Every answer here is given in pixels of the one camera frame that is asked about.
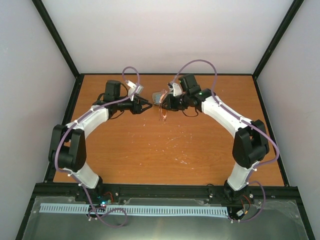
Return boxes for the plaid glasses case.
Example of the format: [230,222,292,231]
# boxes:
[151,91,166,107]

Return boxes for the orange sunglasses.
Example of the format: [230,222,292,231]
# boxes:
[159,89,168,122]

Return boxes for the light blue cleaning cloth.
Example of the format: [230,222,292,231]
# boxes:
[154,94,162,105]

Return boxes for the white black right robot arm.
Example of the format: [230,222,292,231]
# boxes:
[159,74,270,202]

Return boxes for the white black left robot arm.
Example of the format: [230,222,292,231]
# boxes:
[48,80,153,202]

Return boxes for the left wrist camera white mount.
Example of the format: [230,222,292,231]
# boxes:
[125,80,144,101]

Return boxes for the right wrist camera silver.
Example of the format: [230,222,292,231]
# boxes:
[168,82,182,97]

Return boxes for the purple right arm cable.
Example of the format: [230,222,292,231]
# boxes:
[172,59,280,224]

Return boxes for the light blue slotted cable duct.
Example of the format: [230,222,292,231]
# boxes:
[39,203,229,218]

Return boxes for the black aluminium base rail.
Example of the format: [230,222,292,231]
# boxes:
[31,182,301,204]

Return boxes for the black frame post left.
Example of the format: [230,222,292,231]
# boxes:
[32,0,80,79]

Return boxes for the black frame post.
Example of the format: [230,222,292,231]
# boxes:
[32,0,80,79]
[252,0,304,81]

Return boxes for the black frame post right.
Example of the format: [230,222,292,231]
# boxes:
[252,0,304,81]

